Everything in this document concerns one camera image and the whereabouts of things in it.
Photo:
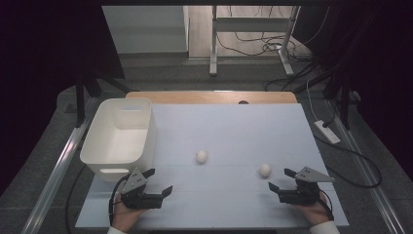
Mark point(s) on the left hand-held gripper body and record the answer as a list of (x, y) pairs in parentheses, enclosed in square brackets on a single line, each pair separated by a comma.
[(142, 200)]

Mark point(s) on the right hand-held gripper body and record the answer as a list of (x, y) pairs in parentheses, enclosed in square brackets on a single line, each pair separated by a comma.
[(302, 193)]

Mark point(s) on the white ball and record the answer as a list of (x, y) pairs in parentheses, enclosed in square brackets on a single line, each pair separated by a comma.
[(265, 170), (201, 156)]

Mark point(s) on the white plastic storage bin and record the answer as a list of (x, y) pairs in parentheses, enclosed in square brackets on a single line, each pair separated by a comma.
[(113, 143)]

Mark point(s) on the person's right hand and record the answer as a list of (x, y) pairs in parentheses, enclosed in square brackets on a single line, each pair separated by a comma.
[(315, 213)]

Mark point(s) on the person's left hand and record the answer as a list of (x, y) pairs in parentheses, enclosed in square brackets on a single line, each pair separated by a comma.
[(125, 217)]

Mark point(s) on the person's left white sleeve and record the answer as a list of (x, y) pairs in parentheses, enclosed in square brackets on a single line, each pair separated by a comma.
[(115, 230)]

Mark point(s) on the person's white sleeve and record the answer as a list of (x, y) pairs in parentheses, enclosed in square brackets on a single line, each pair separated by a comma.
[(324, 228), (115, 230)]

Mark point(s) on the person's right white sleeve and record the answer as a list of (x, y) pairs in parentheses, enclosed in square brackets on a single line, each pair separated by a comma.
[(324, 228)]

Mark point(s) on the white power strip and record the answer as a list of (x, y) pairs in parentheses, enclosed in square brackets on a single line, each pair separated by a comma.
[(327, 132)]

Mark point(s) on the black stand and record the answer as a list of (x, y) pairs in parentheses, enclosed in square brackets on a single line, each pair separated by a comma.
[(345, 104), (80, 100)]

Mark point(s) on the white cabinet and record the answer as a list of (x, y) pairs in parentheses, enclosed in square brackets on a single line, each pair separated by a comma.
[(146, 29)]

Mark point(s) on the aluminium floor rail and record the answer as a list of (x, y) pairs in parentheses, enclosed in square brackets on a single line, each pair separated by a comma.
[(55, 175), (370, 182)]

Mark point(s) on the white metal desk frame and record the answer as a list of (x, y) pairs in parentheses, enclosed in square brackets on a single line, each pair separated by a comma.
[(213, 48)]

